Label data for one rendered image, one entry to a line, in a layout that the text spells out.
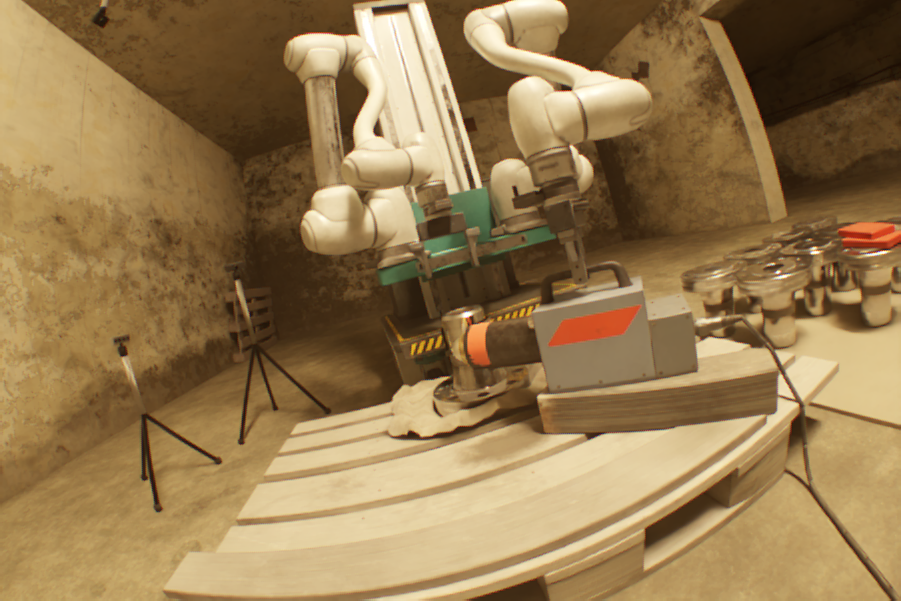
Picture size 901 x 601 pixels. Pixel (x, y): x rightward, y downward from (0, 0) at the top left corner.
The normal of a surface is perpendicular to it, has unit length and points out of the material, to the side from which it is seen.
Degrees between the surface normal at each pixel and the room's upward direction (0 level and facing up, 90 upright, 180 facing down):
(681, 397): 90
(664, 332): 90
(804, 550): 0
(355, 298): 90
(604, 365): 90
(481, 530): 0
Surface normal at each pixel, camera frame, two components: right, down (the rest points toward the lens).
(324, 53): 0.60, 0.11
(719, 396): -0.56, 0.16
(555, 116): -0.03, 0.06
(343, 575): -0.26, -0.96
